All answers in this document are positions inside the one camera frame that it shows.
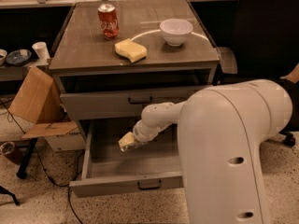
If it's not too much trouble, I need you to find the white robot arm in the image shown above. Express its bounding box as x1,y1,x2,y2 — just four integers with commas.
119,79,292,224

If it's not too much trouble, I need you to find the grey upper drawer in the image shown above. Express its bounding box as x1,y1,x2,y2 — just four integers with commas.
61,86,204,120

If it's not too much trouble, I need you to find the grey open lower drawer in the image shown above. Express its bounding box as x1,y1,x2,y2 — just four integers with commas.
70,118,183,197

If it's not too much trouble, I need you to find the grey drawer cabinet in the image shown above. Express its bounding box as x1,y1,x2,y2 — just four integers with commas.
50,0,220,133

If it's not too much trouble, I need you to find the red coke can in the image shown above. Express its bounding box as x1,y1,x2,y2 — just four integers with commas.
98,4,119,39

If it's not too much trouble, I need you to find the white box on floor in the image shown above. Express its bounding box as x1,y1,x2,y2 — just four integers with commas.
45,128,85,151

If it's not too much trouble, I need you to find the yellow sponge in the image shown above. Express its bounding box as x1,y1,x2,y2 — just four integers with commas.
115,38,147,63

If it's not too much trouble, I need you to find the brown cardboard box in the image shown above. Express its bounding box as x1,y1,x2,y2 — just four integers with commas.
8,66,77,139

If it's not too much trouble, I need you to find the black table leg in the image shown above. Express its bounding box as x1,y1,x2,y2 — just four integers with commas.
16,138,37,179

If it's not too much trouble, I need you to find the brown cup on floor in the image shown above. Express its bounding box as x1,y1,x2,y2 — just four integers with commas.
0,142,23,164

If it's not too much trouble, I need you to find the white paper cup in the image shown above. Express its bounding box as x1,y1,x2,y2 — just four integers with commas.
32,42,50,61

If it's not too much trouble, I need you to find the dark plate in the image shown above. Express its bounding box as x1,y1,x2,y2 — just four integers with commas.
6,49,32,66

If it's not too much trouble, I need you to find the white bowl at left edge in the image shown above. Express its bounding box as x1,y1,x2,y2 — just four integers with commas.
0,49,7,66

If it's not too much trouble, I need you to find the black office chair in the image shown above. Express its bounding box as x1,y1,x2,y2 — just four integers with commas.
216,0,299,147

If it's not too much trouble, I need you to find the black floor cable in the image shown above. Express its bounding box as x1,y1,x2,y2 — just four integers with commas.
0,98,85,224

